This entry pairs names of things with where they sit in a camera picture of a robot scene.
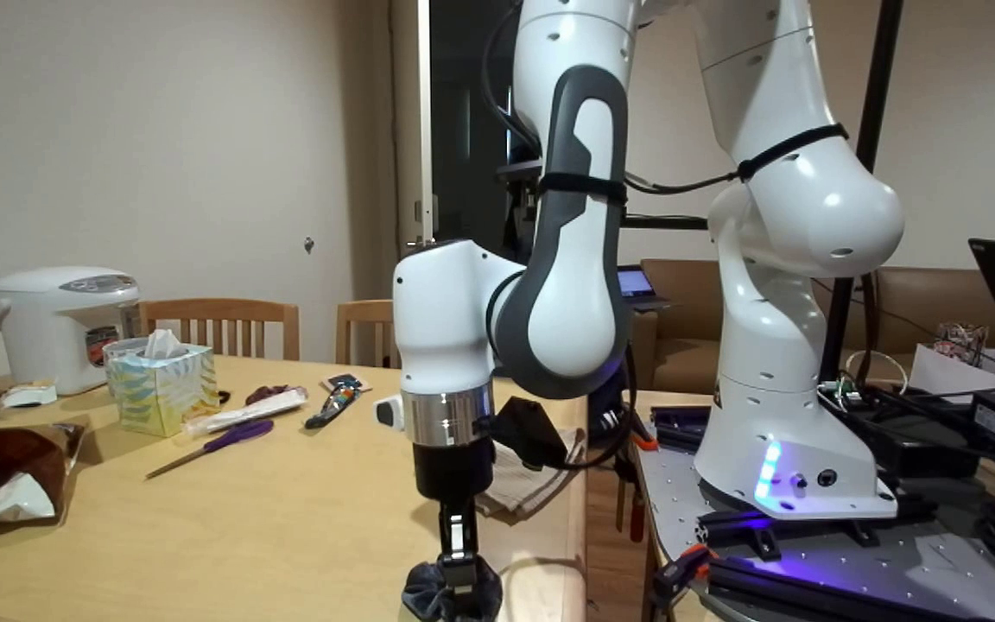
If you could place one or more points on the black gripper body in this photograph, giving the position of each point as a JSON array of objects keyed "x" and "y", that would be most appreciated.
[{"x": 449, "y": 470}]

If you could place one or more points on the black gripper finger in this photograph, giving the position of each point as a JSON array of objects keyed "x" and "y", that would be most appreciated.
[{"x": 461, "y": 538}]

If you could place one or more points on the dark blue scrunchie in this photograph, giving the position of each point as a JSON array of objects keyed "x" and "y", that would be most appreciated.
[{"x": 449, "y": 589}]

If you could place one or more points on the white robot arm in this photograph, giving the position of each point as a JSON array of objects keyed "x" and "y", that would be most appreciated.
[{"x": 777, "y": 348}]

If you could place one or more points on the dark red scrunchie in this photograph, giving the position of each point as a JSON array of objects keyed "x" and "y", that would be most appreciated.
[{"x": 268, "y": 394}]

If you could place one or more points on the wooden chair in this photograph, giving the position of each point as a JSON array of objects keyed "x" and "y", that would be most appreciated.
[
  {"x": 363, "y": 316},
  {"x": 224, "y": 313}
]

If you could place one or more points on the white tube packet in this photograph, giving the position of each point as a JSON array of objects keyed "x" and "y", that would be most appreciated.
[{"x": 251, "y": 407}]

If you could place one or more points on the small blue screen tablet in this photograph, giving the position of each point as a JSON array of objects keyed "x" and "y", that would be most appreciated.
[{"x": 638, "y": 280}]

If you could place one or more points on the striped tissue box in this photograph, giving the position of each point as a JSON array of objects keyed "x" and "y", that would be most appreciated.
[{"x": 159, "y": 381}]

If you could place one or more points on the brown paper bag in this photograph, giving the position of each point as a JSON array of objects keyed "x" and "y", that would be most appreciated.
[{"x": 34, "y": 449}]

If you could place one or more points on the white electric water boiler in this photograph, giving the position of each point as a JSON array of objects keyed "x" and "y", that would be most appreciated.
[{"x": 54, "y": 330}]

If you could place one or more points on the small white wrapper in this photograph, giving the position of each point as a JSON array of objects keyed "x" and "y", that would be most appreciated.
[{"x": 29, "y": 399}]

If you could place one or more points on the white crumpled wrapper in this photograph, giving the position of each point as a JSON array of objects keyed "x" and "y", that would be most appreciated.
[{"x": 8, "y": 504}]

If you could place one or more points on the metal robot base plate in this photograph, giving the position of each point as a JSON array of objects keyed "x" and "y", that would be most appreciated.
[{"x": 821, "y": 563}]

